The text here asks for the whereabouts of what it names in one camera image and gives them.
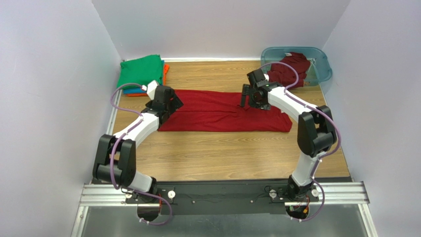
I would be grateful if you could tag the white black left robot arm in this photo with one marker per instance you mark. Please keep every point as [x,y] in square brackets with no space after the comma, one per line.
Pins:
[115,160]

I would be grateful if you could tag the blue folded t shirt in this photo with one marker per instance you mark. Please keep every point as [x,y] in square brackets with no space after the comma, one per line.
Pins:
[134,90]

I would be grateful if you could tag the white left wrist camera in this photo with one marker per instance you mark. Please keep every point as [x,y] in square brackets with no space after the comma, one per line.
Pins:
[150,89]

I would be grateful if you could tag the dark red t shirt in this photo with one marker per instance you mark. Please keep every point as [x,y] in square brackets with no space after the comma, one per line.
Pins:
[284,75]

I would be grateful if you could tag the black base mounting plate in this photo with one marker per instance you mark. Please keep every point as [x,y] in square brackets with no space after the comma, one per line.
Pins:
[225,197]

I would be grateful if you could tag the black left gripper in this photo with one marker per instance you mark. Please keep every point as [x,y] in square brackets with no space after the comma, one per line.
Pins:
[173,101]

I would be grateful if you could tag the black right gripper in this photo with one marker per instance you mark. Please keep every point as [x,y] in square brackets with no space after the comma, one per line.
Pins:
[246,95]

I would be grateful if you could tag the orange folded t shirt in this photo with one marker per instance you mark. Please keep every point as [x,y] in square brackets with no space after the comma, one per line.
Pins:
[165,75]

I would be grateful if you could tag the teal plastic bin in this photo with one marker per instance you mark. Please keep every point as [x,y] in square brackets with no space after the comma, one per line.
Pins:
[310,63]

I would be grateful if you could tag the green folded t shirt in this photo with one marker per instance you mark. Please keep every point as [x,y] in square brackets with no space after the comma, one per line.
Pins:
[142,71]

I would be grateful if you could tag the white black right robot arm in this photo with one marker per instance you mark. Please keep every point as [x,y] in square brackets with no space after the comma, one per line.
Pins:
[315,134]

